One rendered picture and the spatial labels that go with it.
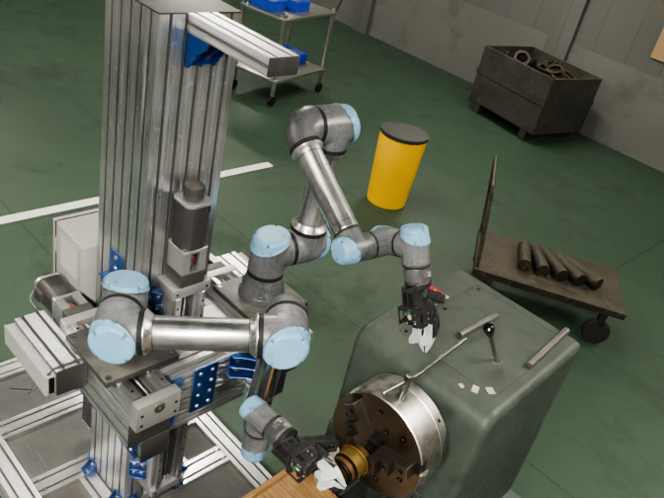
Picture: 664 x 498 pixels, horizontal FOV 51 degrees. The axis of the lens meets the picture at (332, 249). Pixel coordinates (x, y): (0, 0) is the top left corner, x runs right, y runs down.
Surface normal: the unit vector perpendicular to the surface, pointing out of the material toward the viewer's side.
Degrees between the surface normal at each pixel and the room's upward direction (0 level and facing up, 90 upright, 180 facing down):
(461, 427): 90
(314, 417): 0
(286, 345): 90
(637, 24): 90
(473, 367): 0
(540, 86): 90
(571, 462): 0
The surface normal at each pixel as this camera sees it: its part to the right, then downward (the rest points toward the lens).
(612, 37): -0.70, 0.24
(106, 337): -0.07, 0.55
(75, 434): 0.20, -0.83
